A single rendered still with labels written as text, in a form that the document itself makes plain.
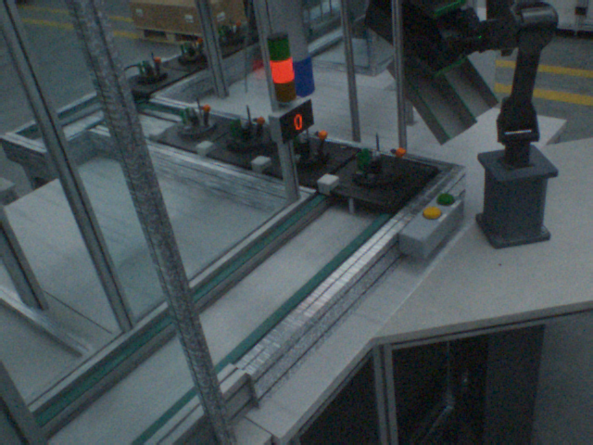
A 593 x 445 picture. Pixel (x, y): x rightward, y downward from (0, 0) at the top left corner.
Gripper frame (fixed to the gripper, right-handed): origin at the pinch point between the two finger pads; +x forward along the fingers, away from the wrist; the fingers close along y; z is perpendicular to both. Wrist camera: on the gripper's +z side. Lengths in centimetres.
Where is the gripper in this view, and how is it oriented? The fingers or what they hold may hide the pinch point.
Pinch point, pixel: (451, 43)
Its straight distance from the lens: 179.3
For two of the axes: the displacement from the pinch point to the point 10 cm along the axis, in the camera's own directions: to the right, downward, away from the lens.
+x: -6.0, -1.4, 7.9
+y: -7.4, 4.6, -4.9
